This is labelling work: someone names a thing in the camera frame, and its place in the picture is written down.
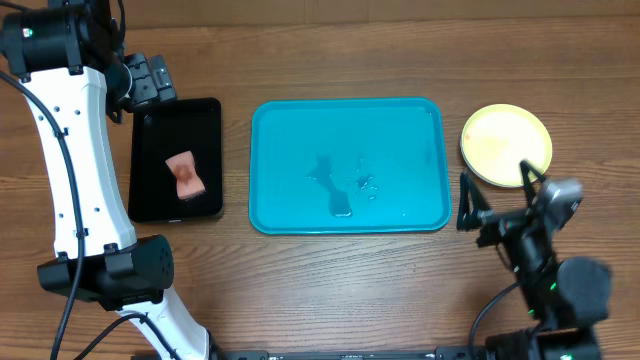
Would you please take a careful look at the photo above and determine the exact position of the black rectangular tray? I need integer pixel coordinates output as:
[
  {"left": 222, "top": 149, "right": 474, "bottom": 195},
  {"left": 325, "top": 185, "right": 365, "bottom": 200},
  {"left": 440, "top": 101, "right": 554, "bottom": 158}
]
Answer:
[{"left": 128, "top": 98, "right": 223, "bottom": 223}]

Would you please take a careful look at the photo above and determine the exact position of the yellow-green plate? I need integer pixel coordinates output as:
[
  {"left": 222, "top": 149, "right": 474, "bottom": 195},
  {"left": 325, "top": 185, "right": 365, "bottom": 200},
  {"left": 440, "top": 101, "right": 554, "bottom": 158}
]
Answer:
[{"left": 460, "top": 104, "right": 553, "bottom": 188}]

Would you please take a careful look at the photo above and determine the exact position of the pink sponge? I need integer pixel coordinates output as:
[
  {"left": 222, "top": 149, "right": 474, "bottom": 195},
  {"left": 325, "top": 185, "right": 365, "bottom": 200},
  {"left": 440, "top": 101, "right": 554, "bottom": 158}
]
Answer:
[{"left": 165, "top": 151, "right": 206, "bottom": 200}]

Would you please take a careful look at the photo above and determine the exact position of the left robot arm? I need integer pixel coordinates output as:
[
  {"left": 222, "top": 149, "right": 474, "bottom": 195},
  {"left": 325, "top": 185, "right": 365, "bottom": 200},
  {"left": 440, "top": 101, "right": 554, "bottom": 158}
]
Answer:
[{"left": 1, "top": 0, "right": 222, "bottom": 359}]

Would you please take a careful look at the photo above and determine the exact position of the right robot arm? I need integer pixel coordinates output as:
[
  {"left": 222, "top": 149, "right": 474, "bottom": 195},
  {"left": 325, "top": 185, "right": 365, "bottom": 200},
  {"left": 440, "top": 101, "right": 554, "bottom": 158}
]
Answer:
[{"left": 456, "top": 160, "right": 612, "bottom": 360}]

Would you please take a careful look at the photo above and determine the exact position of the teal serving tray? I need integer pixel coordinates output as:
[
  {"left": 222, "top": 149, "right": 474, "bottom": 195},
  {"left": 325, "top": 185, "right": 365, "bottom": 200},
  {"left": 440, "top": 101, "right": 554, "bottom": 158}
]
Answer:
[{"left": 248, "top": 97, "right": 453, "bottom": 235}]

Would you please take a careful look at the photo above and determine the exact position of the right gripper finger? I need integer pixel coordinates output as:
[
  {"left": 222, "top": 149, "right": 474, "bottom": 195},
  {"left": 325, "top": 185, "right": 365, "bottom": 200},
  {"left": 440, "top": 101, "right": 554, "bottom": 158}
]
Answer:
[
  {"left": 519, "top": 160, "right": 546, "bottom": 203},
  {"left": 456, "top": 171, "right": 493, "bottom": 231}
]

